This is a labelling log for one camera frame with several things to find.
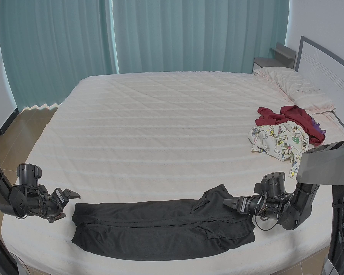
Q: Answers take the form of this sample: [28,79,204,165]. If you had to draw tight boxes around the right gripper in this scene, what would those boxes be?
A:
[237,196,261,215]

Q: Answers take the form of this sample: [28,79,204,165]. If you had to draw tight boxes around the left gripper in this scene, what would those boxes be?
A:
[46,188,81,223]

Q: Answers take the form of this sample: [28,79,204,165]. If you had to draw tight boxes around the black T-shirt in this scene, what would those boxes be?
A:
[71,184,256,260]

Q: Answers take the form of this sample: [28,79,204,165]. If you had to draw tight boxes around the white printed pyjama top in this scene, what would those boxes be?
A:
[248,121,309,179]

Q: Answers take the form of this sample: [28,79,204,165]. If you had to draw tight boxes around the dark red garment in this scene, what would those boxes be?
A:
[255,105,325,145]

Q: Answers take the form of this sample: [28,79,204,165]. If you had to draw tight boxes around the purple garment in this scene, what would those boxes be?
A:
[311,116,327,135]

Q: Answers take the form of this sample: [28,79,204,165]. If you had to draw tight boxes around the bed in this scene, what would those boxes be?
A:
[1,36,344,271]

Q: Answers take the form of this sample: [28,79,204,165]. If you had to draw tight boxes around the pale pink pillow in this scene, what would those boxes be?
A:
[252,67,336,115]

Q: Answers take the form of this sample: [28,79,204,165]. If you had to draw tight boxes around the grey bedside table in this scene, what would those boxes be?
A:
[253,42,296,74]

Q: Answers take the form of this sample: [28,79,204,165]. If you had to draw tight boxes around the blue-green curtain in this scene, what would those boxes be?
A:
[112,0,290,74]
[0,0,119,109]

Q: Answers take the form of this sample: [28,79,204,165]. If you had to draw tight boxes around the black cable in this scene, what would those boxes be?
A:
[254,214,281,231]

